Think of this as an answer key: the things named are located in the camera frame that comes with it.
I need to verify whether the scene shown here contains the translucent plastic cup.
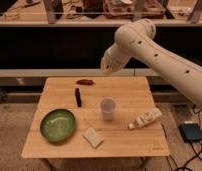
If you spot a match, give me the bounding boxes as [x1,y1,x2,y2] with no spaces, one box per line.
[100,97,116,121]

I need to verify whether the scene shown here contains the beige rectangular sponge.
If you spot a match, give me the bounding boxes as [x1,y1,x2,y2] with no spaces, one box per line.
[83,127,104,148]

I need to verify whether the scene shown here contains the black floor cable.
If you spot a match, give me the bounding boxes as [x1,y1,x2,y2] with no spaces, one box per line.
[162,104,202,171]

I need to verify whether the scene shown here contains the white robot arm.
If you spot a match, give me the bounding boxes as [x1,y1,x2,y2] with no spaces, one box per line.
[100,19,202,109]

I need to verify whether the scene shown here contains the white spray bottle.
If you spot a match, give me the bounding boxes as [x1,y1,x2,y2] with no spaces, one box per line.
[128,108,162,130]

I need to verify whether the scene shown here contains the wooden folding table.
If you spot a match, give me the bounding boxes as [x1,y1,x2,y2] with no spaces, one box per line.
[22,77,170,158]

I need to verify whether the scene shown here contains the red tray on shelf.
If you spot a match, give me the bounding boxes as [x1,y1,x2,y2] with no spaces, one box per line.
[103,0,165,19]

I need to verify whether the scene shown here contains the green ceramic bowl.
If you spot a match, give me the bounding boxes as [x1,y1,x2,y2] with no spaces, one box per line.
[40,109,76,143]

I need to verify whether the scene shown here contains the black foot pedal box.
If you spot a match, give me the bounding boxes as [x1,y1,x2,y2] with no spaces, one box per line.
[179,123,202,143]

